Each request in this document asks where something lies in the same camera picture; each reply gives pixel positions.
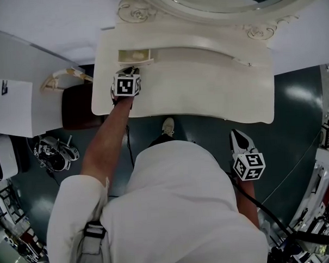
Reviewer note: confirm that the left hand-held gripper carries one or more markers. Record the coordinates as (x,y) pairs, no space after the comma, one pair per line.
(127,86)

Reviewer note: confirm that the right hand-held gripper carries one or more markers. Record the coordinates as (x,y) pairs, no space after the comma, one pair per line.
(249,165)

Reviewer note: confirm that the small cream drawer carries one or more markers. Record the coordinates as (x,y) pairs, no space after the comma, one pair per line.
(241,62)
(135,56)

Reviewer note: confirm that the cream ornate dressing table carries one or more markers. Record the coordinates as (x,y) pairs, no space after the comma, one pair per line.
(192,86)

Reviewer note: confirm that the person's left forearm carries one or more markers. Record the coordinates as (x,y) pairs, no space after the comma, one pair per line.
(107,141)

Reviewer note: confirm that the person's right forearm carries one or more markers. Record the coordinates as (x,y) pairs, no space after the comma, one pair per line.
(248,203)

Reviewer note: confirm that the chair with brown seat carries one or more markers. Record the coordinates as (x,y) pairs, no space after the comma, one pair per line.
(76,107)

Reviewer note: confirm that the person's white shoe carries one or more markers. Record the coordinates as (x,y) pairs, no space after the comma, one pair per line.
(168,126)

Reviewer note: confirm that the person's black trouser leg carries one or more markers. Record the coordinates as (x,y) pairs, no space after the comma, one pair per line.
(160,140)

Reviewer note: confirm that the person's white shirt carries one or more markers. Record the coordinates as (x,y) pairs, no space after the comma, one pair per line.
(170,209)

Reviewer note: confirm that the white workbench with equipment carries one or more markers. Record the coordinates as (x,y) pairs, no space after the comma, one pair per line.
(320,203)

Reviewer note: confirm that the round white floor robot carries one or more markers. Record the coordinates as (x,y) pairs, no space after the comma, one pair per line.
(55,156)

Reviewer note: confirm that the white shelf cabinet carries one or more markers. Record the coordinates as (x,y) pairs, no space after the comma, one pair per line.
(16,113)

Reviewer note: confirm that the white appliance with black stripe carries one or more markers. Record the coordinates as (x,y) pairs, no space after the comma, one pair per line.
(2,159)

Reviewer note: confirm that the cluttered storage rack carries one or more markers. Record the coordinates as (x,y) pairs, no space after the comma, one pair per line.
(16,232)

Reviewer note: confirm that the black bar mount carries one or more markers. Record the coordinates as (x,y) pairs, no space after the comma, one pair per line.
(310,237)

